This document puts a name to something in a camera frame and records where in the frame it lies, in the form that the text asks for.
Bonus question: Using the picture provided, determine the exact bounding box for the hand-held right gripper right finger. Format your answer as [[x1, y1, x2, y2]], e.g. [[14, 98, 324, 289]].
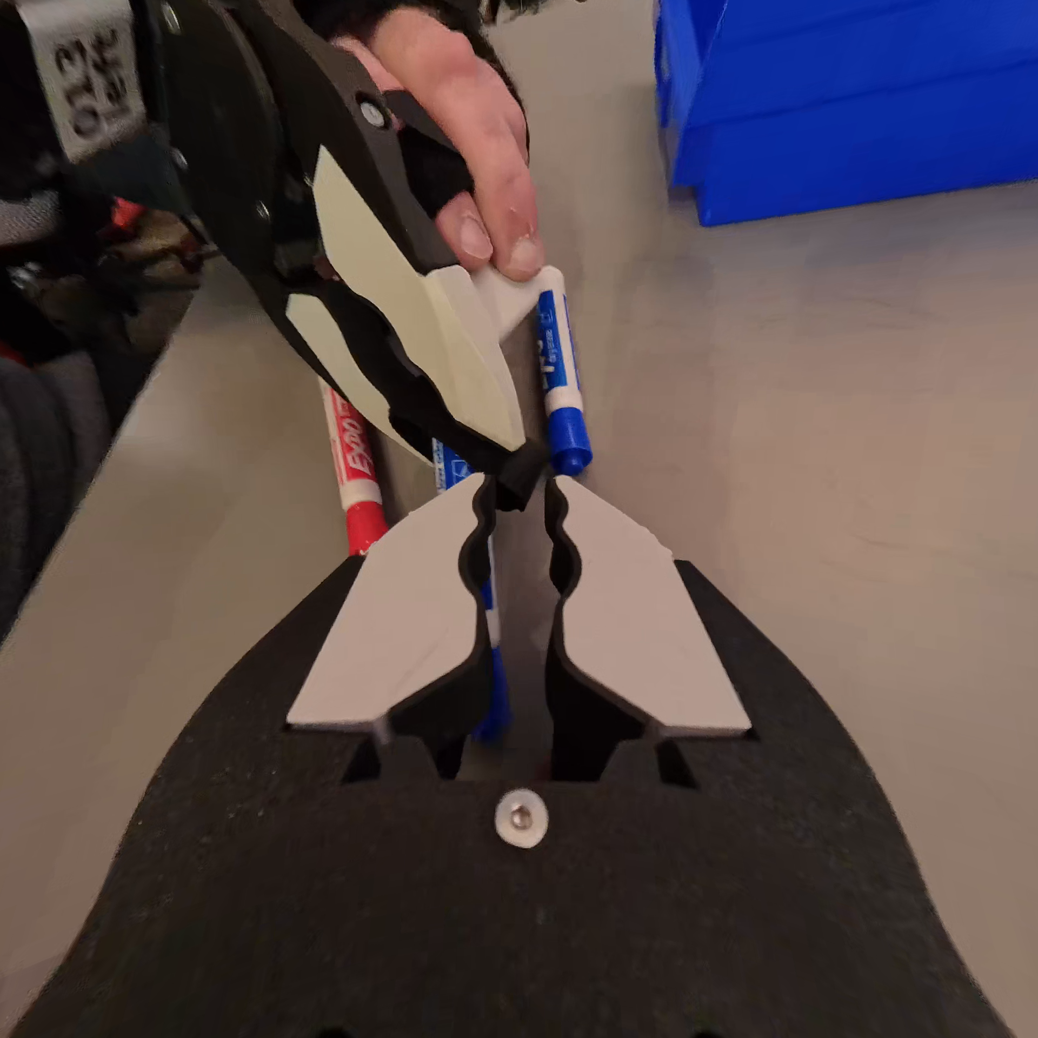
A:
[[543, 475, 753, 781]]

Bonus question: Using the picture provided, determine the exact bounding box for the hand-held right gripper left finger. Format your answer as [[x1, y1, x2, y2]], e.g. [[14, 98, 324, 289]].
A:
[[286, 473, 498, 780]]

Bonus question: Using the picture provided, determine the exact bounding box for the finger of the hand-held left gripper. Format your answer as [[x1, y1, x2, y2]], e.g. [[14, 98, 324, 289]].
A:
[[285, 284, 488, 475], [310, 146, 566, 475]]

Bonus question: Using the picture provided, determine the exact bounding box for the blue whiteboard marker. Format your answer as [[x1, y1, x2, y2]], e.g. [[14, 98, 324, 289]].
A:
[[432, 438, 514, 746], [531, 266, 595, 478]]

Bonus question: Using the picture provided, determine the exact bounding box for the red whiteboard marker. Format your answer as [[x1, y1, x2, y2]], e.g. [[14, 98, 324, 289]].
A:
[[318, 380, 392, 559]]

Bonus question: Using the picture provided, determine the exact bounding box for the person's left hand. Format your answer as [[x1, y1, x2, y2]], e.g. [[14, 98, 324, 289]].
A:
[[332, 10, 546, 282]]

